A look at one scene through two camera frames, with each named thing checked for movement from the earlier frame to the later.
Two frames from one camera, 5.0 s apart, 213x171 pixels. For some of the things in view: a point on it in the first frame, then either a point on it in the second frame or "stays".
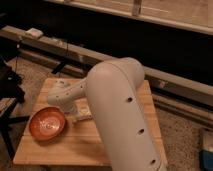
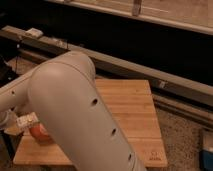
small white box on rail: (34, 33) stays
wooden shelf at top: (195, 15) stays
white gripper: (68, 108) → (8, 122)
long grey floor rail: (74, 59) stays
